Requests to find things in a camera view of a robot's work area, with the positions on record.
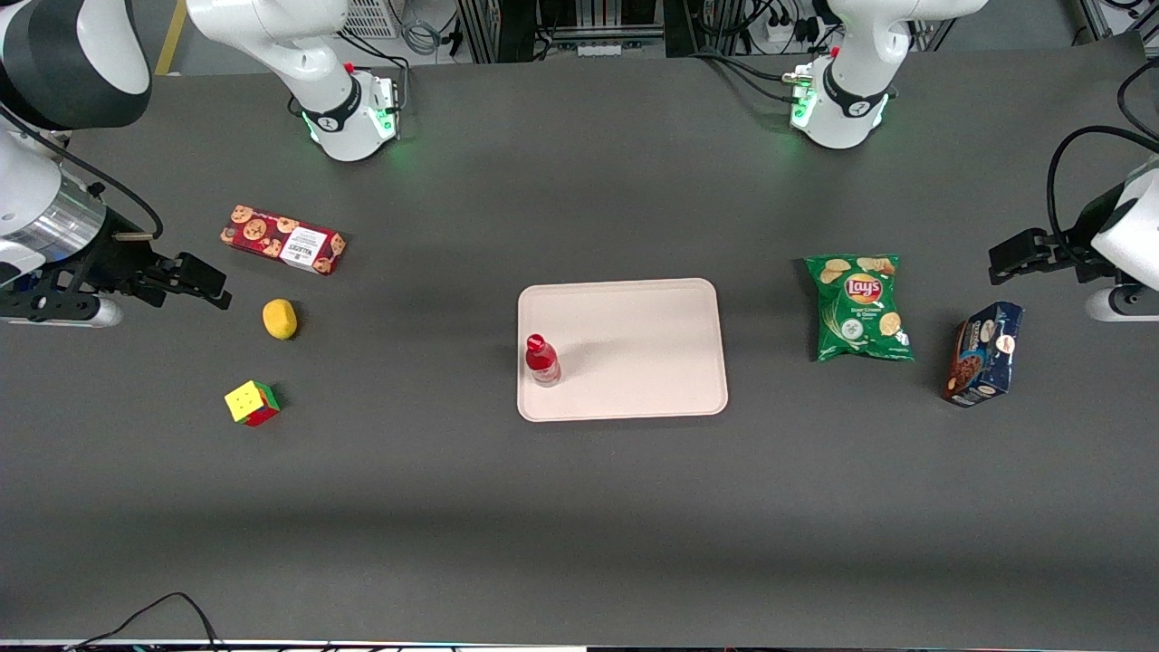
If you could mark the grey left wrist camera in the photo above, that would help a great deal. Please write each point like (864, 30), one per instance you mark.
(1123, 306)

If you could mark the dark blue cookie box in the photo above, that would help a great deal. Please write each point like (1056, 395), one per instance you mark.
(984, 353)

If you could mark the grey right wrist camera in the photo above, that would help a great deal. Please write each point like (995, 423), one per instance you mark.
(81, 312)

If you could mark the beige plastic tray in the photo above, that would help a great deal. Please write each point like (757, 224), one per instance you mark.
(634, 349)

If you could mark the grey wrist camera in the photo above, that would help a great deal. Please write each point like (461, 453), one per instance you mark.
(1123, 306)
(81, 312)

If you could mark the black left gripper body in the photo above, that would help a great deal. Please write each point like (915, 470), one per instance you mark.
(1075, 246)

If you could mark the red cookie box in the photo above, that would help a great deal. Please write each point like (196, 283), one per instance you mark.
(282, 240)

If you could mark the white power strip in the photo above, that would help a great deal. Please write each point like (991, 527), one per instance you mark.
(779, 32)

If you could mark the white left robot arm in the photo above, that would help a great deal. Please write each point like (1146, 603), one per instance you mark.
(856, 81)

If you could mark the white perforated box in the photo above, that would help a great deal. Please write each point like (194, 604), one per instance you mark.
(371, 16)

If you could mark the colourful puzzle cube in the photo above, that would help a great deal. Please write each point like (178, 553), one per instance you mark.
(251, 403)

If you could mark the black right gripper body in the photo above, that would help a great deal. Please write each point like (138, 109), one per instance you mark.
(110, 256)

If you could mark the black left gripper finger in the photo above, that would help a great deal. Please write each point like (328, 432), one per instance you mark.
(1019, 274)
(1019, 246)

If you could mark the green Lay's chips bag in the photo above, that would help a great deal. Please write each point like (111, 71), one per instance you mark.
(860, 308)

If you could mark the red coke bottle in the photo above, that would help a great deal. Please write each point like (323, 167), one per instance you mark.
(541, 360)

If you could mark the yellow lemon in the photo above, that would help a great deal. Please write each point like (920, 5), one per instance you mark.
(280, 319)

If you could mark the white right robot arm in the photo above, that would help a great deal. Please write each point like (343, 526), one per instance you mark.
(308, 54)

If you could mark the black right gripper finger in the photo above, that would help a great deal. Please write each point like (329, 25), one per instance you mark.
(220, 301)
(197, 274)

